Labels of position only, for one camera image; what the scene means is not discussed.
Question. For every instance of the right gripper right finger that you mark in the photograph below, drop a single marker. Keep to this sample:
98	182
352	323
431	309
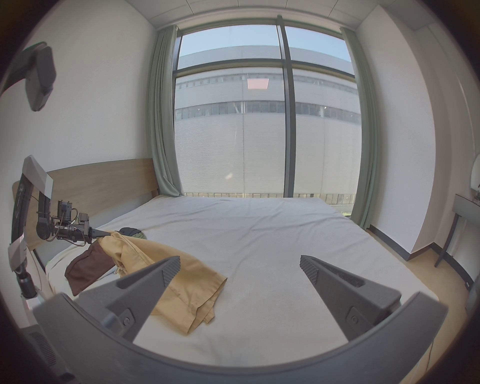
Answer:
348	296

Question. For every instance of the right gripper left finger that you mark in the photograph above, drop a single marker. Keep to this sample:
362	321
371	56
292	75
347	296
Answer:
142	292

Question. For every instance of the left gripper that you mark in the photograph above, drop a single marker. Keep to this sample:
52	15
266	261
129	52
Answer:
77	233

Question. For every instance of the yellow garment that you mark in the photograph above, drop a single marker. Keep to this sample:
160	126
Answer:
187	287

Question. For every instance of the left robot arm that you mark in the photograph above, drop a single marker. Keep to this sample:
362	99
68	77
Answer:
36	176

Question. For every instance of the bed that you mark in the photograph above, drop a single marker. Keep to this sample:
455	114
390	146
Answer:
262	240

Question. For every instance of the brown garment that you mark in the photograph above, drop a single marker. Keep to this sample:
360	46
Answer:
90	266

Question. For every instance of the dark green garment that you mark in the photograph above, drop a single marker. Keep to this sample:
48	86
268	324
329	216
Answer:
131	232

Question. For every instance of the grey small table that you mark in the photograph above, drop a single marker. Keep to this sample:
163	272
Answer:
463	208

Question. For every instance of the grey-green curtain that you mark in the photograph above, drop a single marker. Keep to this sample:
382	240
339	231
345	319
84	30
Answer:
162	112
365	150

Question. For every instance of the window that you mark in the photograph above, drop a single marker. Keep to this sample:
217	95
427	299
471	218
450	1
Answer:
262	150

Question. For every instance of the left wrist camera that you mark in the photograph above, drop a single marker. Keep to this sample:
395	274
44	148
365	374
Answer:
64	210

